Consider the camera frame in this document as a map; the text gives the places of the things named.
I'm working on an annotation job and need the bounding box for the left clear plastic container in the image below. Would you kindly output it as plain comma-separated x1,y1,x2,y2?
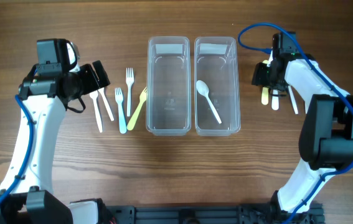
146,36,191,136

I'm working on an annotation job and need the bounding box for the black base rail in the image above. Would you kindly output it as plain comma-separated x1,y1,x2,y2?
106,203,325,224

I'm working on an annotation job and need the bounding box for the clear plastic container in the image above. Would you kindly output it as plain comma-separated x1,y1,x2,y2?
146,36,191,136
194,37,241,136

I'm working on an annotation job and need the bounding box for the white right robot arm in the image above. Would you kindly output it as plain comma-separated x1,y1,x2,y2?
252,55,353,223

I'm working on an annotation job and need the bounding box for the white plastic fork upper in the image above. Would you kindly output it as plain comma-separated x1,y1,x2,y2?
126,67,134,117

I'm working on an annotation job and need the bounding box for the light blue plastic fork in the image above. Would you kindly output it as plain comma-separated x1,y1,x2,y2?
115,87,127,134

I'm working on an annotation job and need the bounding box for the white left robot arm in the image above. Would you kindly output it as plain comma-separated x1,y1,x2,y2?
0,61,111,223

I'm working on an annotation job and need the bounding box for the white plastic spoon slanted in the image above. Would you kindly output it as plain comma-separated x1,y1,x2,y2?
288,85,298,114

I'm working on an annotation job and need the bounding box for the white plastic spoon wide handle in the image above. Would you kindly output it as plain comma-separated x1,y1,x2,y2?
271,90,280,111

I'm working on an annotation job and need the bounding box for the yellow plastic fork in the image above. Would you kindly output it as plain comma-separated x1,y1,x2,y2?
127,87,147,131

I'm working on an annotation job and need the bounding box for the yellow plastic spoon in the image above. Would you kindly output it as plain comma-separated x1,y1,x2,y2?
261,59,270,106

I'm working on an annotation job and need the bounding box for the white plastic fork leftmost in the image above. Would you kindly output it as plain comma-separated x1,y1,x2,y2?
89,91,103,133

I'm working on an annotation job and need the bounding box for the white plastic fork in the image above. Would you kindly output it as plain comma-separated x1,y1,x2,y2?
98,88,115,121
126,67,134,117
89,91,103,133

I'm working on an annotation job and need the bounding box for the white plastic spoon in container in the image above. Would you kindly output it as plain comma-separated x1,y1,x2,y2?
195,80,222,124

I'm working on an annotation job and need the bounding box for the right clear plastic container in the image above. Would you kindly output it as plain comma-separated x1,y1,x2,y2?
194,37,241,136

